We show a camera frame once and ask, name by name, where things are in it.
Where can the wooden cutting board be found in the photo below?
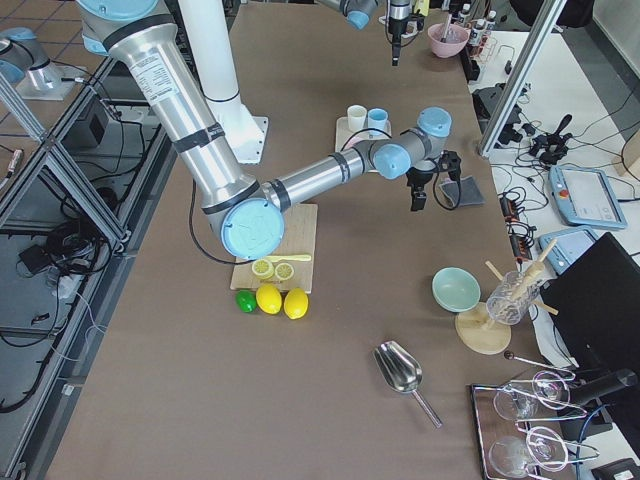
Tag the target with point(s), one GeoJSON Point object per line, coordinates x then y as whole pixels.
{"type": "Point", "coordinates": [299, 238]}

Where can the cream white plastic cup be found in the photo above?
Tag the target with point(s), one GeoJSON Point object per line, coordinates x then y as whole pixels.
{"type": "Point", "coordinates": [356, 117]}

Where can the lemon half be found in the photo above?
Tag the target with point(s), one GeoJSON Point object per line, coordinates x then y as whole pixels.
{"type": "Point", "coordinates": [262, 269]}
{"type": "Point", "coordinates": [284, 271]}

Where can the grey folded cloth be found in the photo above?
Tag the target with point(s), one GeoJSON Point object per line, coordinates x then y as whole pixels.
{"type": "Point", "coordinates": [462, 194]}

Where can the metal ice scoop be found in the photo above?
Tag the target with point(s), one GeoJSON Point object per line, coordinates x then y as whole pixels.
{"type": "Point", "coordinates": [403, 374]}

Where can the pink bowl with ice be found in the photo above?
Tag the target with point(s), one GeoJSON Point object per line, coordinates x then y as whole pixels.
{"type": "Point", "coordinates": [449, 45]}

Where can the lemon half lower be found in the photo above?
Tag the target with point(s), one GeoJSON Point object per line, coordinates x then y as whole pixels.
{"type": "Point", "coordinates": [262, 269]}

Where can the green lime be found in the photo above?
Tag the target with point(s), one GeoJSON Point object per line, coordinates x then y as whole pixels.
{"type": "Point", "coordinates": [246, 301]}

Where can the whole yellow lemon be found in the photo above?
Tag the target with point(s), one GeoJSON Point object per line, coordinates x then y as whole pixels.
{"type": "Point", "coordinates": [296, 304]}
{"type": "Point", "coordinates": [269, 299]}

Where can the clear textured glass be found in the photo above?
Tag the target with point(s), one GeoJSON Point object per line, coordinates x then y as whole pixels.
{"type": "Point", "coordinates": [512, 298]}

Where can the light blue plastic cup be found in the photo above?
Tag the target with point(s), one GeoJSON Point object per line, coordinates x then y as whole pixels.
{"type": "Point", "coordinates": [377, 119]}

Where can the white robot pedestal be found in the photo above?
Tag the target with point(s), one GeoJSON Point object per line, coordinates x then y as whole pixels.
{"type": "Point", "coordinates": [207, 32]}

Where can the yellow plastic knife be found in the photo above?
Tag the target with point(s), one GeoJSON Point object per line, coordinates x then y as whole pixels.
{"type": "Point", "coordinates": [293, 257]}

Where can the green plastic bowl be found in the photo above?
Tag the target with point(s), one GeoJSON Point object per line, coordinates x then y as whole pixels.
{"type": "Point", "coordinates": [455, 289]}

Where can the wine glass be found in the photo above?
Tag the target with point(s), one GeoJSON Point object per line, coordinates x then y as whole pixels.
{"type": "Point", "coordinates": [540, 452]}
{"type": "Point", "coordinates": [523, 398]}

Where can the cream rabbit serving tray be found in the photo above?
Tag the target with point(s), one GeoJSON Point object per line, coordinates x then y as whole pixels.
{"type": "Point", "coordinates": [343, 135]}

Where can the black mirror tray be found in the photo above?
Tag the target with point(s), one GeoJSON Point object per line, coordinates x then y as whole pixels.
{"type": "Point", "coordinates": [490, 427]}

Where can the black monitor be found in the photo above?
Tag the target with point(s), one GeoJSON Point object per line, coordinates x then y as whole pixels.
{"type": "Point", "coordinates": [597, 299]}

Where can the blue teach pendant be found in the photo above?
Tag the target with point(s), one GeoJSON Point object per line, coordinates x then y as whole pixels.
{"type": "Point", "coordinates": [571, 243]}
{"type": "Point", "coordinates": [584, 196]}

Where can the wooden cup stand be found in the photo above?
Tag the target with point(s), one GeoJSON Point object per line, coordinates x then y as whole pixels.
{"type": "Point", "coordinates": [486, 336]}

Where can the lemon half upper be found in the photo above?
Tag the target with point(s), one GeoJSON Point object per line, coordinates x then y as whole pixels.
{"type": "Point", "coordinates": [284, 271]}

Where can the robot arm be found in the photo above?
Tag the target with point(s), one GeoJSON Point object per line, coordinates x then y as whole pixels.
{"type": "Point", "coordinates": [358, 13]}
{"type": "Point", "coordinates": [185, 70]}

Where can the aluminium frame post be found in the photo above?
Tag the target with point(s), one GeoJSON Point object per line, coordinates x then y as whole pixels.
{"type": "Point", "coordinates": [546, 19]}

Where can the pink plastic cup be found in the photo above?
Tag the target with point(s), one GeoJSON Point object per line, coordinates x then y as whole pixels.
{"type": "Point", "coordinates": [352, 143]}

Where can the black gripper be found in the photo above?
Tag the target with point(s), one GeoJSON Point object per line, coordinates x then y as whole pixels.
{"type": "Point", "coordinates": [396, 15]}
{"type": "Point", "coordinates": [419, 178]}

